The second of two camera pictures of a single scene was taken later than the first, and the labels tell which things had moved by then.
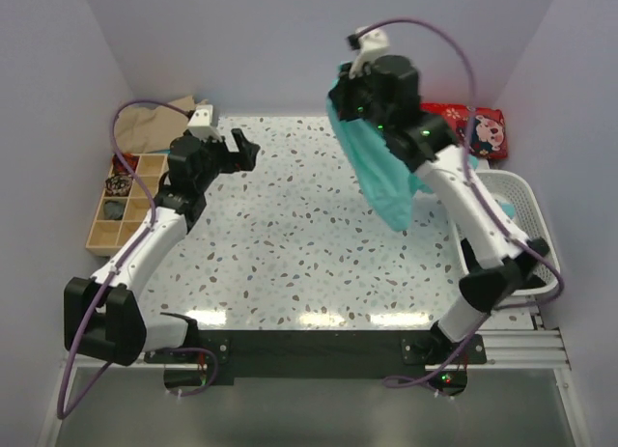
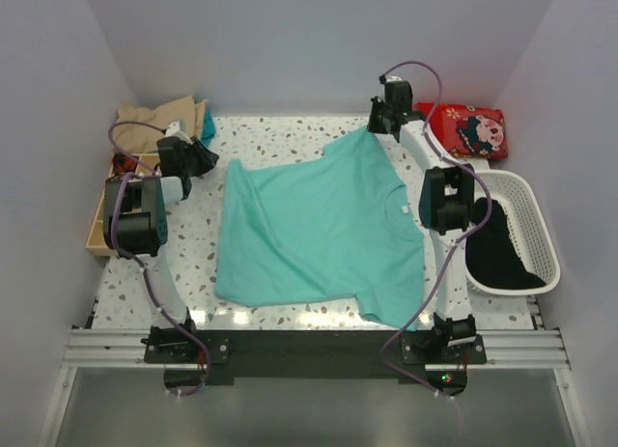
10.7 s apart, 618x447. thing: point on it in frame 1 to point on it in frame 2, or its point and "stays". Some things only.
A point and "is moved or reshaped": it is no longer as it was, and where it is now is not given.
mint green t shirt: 391,179 is moved or reshaped
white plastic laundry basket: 511,190 stays
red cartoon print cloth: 489,137 stays
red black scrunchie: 130,158 stays
